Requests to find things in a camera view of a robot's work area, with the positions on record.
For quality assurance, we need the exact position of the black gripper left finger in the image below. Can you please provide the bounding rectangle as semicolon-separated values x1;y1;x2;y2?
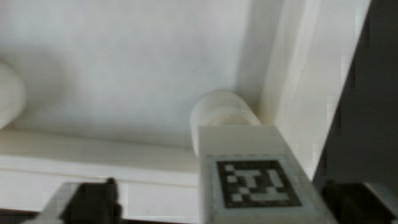
33;177;125;224

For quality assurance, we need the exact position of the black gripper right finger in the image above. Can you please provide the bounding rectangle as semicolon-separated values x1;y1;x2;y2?
321;181;398;224

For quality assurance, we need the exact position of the white table leg with tag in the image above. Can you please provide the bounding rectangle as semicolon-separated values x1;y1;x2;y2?
189;91;337;224

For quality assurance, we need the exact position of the white square tabletop part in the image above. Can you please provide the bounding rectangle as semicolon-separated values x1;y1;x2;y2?
0;0;371;223

